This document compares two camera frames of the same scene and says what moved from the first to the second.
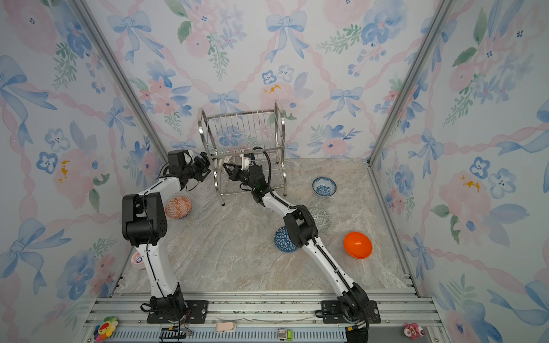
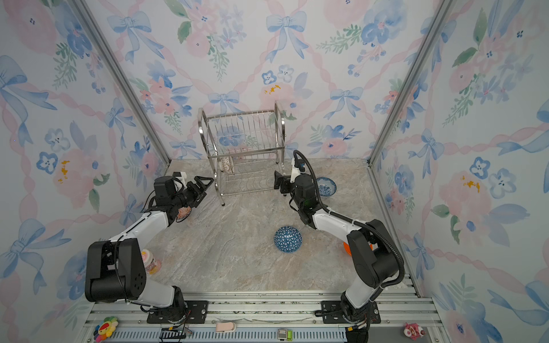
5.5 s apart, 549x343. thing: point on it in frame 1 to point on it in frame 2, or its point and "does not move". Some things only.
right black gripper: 236,174 to 279,180
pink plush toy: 413,330 does not move
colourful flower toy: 106,329 does not move
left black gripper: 203,155 to 196,192
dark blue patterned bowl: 283,241 does not move
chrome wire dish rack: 261,133 does not move
